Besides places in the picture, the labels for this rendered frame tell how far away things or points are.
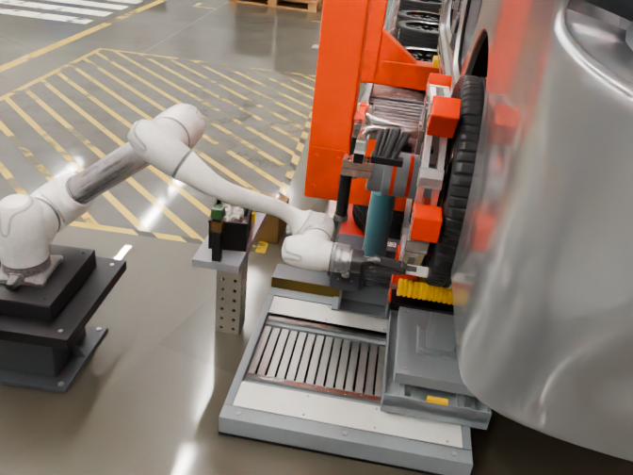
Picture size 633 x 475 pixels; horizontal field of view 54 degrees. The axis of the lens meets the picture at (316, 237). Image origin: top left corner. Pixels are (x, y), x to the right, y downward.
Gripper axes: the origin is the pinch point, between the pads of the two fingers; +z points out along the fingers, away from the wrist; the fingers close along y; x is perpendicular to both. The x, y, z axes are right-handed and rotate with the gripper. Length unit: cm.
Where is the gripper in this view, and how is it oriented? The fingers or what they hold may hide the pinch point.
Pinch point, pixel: (416, 270)
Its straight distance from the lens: 191.7
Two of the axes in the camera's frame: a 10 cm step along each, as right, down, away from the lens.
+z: 9.8, 1.6, -0.8
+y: -0.3, -2.9, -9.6
